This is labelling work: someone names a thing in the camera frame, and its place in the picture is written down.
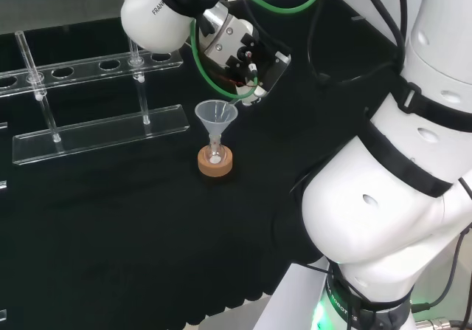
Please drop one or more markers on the translucent plastic funnel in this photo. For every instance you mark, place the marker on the translucent plastic funnel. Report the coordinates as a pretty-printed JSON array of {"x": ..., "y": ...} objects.
[{"x": 212, "y": 123}]

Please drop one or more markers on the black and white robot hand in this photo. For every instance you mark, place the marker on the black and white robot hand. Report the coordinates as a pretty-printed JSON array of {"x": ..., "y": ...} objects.
[{"x": 228, "y": 38}]

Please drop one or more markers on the clear funnel stand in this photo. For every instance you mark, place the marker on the clear funnel stand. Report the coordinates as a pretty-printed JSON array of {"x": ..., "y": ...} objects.
[{"x": 92, "y": 136}]

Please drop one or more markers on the small round-bottom flask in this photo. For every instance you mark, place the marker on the small round-bottom flask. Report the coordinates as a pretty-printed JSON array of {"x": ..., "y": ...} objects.
[{"x": 215, "y": 154}]

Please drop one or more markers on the black bench cloth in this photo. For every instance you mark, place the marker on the black bench cloth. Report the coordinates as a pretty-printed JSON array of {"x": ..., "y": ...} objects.
[{"x": 110, "y": 234}]

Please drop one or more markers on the grey tape piece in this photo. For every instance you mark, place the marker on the grey tape piece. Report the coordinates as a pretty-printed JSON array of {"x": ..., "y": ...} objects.
[{"x": 358, "y": 18}]

